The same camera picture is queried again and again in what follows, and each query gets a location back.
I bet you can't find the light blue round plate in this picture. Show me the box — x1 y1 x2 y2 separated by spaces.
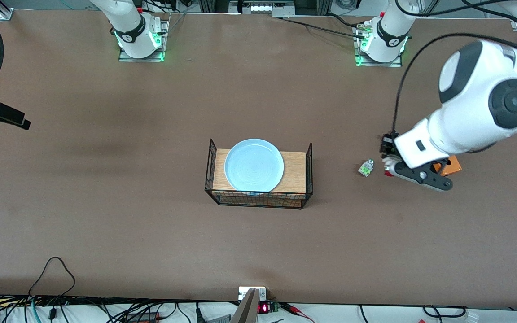
224 138 285 195

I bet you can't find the red digit display module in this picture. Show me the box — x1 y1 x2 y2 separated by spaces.
258 301 282 315

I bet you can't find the orange button enclosure box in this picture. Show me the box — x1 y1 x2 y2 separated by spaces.
433 155 462 177

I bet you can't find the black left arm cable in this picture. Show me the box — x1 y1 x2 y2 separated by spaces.
392 32 517 136

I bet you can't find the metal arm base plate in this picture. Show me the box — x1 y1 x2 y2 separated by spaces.
118 20 170 63
354 22 403 68

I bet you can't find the wooden shelf with wire sides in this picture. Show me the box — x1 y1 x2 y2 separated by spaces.
205 138 314 210

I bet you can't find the black cable across table edge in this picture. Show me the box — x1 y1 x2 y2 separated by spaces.
280 17 368 40

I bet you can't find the black looped table cable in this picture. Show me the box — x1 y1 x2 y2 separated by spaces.
28 256 76 297

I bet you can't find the black coiled cable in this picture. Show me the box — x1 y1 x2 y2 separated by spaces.
422 305 468 319

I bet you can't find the aluminium frame structure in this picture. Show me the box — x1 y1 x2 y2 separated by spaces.
198 0 333 19

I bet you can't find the red clip wire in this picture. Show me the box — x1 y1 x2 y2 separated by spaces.
281 302 315 323

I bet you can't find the silver camera mount plate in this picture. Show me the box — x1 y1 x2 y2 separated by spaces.
238 286 267 301

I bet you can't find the grey camera mount pole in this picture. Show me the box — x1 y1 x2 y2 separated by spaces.
231 288 259 323

